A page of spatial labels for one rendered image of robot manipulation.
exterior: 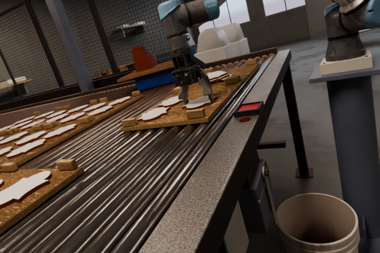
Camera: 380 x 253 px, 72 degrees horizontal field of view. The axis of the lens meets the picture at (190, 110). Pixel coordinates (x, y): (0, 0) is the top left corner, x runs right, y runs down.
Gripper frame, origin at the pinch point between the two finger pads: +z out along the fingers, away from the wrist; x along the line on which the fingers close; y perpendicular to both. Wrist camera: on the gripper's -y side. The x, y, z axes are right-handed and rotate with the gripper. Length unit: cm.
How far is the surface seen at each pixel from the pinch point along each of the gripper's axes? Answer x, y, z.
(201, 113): 7.5, 15.9, -1.0
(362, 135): 52, -39, 38
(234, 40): -125, -479, 21
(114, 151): -15.9, 31.2, 1.9
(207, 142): 14.0, 29.1, 1.9
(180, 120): -0.2, 16.0, 0.3
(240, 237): 24, 45, 15
